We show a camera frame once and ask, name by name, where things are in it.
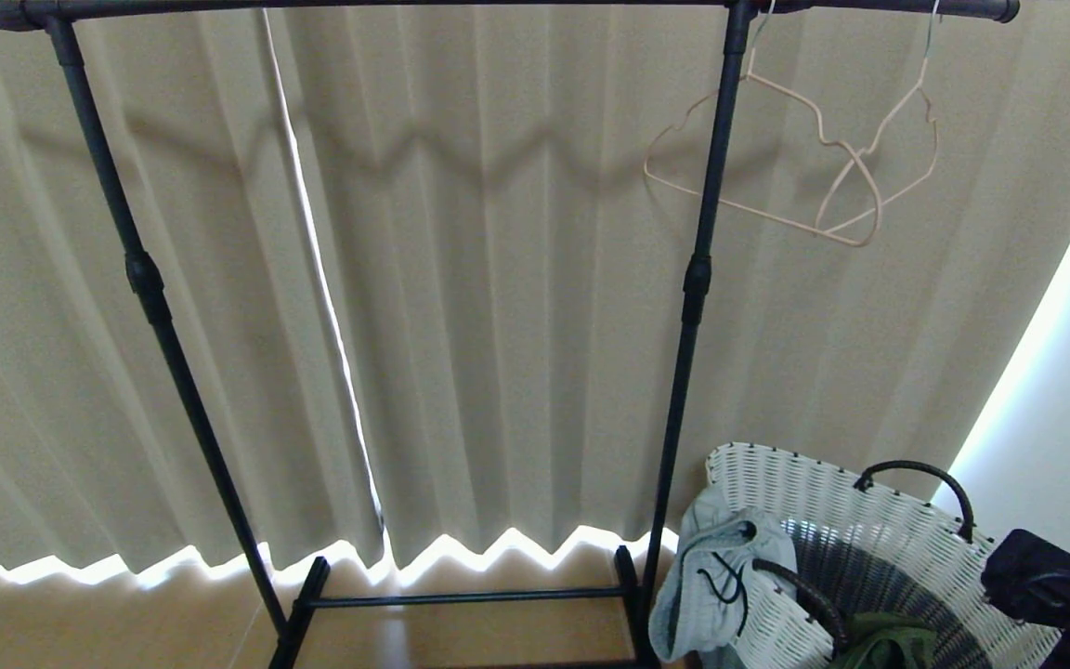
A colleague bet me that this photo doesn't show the green printed shirt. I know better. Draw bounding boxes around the green printed shirt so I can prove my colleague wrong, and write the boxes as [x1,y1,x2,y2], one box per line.
[830,611,941,669]

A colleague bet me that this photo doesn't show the black clothes rack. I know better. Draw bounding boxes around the black clothes rack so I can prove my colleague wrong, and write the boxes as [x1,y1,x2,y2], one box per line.
[0,0,1021,669]

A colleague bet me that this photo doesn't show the beige curtain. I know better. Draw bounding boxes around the beige curtain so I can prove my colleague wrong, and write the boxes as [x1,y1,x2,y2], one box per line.
[0,0,1070,582]

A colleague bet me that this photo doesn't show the white laundry basket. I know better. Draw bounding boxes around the white laundry basket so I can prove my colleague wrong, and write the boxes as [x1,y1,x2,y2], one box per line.
[704,442,1065,669]

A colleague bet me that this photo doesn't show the pink clothes hanger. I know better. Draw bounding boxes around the pink clothes hanger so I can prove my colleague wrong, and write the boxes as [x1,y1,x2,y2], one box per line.
[644,0,882,248]
[816,0,943,235]

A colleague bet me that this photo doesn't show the pale grey shorts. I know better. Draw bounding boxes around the pale grey shorts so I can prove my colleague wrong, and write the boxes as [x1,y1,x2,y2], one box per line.
[648,483,798,662]

